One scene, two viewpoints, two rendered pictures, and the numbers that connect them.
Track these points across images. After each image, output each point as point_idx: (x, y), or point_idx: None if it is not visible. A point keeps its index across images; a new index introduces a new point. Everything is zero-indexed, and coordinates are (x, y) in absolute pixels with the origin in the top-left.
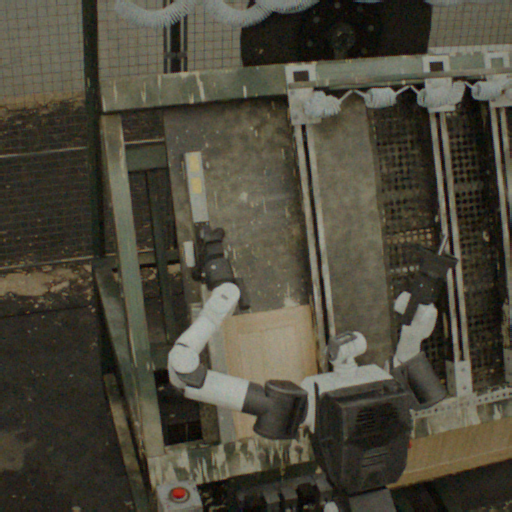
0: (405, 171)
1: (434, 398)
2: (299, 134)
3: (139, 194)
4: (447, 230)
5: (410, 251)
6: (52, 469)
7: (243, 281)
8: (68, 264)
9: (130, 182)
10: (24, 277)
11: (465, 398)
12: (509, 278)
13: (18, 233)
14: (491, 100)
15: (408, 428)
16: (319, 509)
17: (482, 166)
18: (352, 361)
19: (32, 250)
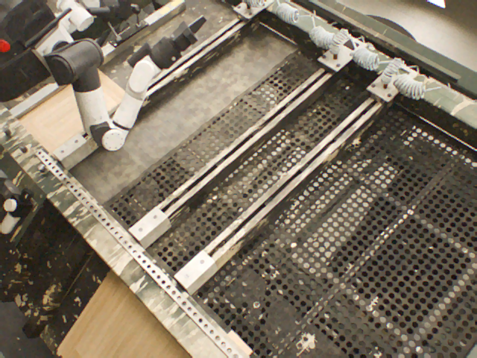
0: (274, 97)
1: (58, 53)
2: (234, 22)
3: (252, 287)
4: (254, 130)
5: (223, 135)
6: None
7: (107, 10)
8: (176, 250)
9: (257, 284)
10: None
11: (133, 244)
12: (261, 200)
13: (182, 234)
14: (371, 84)
15: (7, 10)
16: (32, 352)
17: None
18: (65, 17)
19: None
